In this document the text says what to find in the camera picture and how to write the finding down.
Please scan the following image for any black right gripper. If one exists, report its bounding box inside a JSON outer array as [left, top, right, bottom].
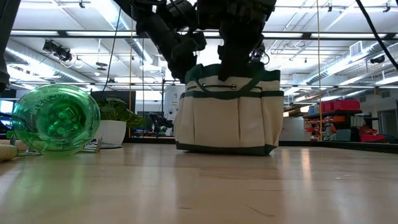
[[197, 0, 277, 82]]

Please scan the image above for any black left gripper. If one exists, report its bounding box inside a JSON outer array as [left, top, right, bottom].
[[133, 0, 207, 83]]

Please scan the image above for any cream gardening bag green trim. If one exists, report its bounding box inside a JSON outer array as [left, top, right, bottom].
[[173, 63, 285, 157]]

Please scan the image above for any green transparent spray bottle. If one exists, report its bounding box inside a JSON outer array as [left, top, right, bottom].
[[11, 83, 101, 156]]

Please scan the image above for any three-tine cultivator wooden handle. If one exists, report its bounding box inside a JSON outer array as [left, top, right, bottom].
[[0, 133, 43, 162]]

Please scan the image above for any green plant in white pot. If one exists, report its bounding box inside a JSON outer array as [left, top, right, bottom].
[[92, 97, 147, 149]]

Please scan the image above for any storage rack with small bins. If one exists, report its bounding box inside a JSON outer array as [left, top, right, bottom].
[[303, 98, 363, 142]]

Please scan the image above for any black overhead beam with lights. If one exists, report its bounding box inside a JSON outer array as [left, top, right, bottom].
[[9, 29, 398, 40]]

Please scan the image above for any red plastic bin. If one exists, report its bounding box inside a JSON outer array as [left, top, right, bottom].
[[359, 133, 386, 143]]

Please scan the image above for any black overhead camera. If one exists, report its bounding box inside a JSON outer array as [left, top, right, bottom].
[[248, 43, 270, 65]]

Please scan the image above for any yellow hanging cable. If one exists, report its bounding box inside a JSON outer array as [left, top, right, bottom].
[[315, 0, 323, 141], [128, 18, 134, 138]]

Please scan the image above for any thin black hanging cable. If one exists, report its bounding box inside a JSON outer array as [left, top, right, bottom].
[[99, 7, 123, 93]]

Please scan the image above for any silver ceiling duct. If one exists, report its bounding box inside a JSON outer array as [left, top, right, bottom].
[[306, 40, 398, 86], [0, 39, 94, 85]]

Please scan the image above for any black ceiling camera cluster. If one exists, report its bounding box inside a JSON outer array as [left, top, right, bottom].
[[42, 39, 73, 62]]

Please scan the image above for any thick black cable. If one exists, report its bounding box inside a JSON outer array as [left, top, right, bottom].
[[355, 0, 398, 70]]

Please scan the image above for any black table edge frame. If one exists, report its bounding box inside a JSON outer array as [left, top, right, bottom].
[[123, 136, 398, 154]]

